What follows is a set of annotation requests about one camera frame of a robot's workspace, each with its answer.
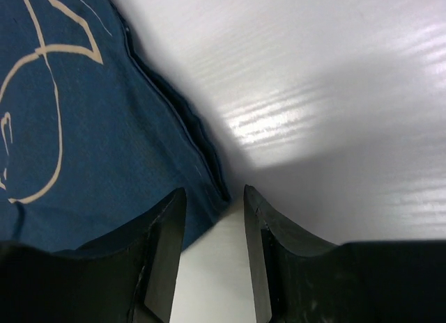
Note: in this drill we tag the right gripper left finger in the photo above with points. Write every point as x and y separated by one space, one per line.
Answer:
127 275

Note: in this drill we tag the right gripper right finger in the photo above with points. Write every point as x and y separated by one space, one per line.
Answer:
299 277

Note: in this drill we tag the dark blue fish-print cloth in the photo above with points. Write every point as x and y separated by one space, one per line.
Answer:
90 137

